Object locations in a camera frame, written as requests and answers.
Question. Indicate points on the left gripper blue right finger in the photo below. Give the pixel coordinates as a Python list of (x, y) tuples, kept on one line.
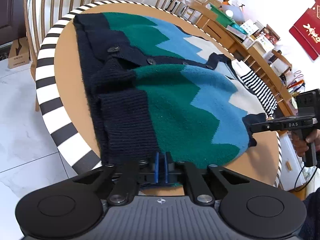
[(185, 173)]

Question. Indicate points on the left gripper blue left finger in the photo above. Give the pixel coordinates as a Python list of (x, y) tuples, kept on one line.
[(128, 178)]

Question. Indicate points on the blue green knit cardigan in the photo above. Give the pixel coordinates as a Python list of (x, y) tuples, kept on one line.
[(153, 88)]

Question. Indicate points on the person right hand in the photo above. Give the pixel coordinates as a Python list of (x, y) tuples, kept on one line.
[(301, 146)]

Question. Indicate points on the striped white folded shirt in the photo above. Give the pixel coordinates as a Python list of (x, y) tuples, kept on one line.
[(257, 85)]

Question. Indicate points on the wooden drawer cabinet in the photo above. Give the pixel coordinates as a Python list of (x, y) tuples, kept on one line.
[(252, 58)]

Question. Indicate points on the red gift box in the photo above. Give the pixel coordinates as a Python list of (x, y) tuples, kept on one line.
[(306, 31)]

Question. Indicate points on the green plastic basket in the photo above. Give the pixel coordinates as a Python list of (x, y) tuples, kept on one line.
[(222, 18)]

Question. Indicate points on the right wooden chair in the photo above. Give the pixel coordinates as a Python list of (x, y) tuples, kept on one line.
[(190, 10)]

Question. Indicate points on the wooden chair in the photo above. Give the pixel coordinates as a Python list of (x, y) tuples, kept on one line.
[(39, 17), (190, 10)]

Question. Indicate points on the cardboard box on floor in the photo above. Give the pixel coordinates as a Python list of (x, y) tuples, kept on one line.
[(19, 53)]

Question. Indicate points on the dark brown door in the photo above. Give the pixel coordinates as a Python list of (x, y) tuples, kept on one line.
[(12, 20)]

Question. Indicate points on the left wooden chair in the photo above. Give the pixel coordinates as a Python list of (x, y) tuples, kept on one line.
[(39, 17)]

